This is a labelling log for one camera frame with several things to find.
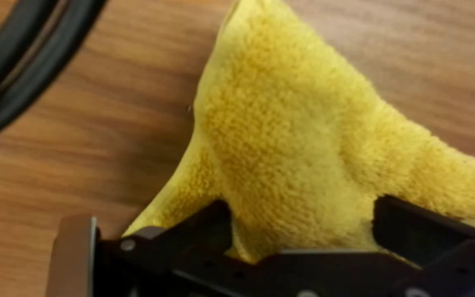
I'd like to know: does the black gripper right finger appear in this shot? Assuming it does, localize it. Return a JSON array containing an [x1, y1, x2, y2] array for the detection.
[[371, 193, 475, 278]]

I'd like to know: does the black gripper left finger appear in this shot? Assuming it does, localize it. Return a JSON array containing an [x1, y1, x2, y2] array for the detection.
[[97, 198, 234, 278]]

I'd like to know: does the yellow microfiber towel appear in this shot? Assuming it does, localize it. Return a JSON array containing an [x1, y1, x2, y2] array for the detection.
[[121, 0, 475, 266]]

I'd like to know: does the thick black cable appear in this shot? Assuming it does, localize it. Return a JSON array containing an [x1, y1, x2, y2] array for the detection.
[[0, 0, 111, 136], [0, 0, 63, 104]]

